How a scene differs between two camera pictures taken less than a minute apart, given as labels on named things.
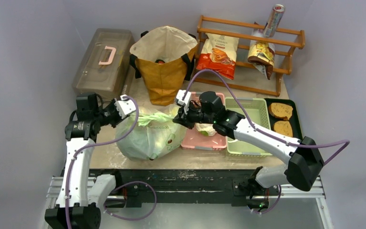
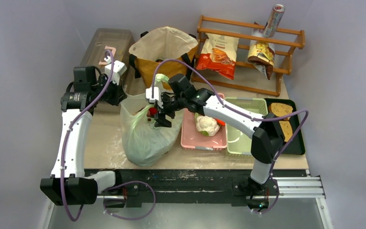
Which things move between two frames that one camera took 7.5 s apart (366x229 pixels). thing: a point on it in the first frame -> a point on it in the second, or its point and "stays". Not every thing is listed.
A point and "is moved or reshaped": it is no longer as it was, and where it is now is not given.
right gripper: [185, 118] -> [163, 111]
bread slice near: [283, 127] stays
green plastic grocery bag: [155, 135] is moved or reshaped
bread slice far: [280, 110] stays
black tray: [294, 119] stays
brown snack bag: [262, 55] stays
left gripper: [111, 105] -> [118, 94]
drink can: [273, 20] stays
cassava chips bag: [219, 53] stays
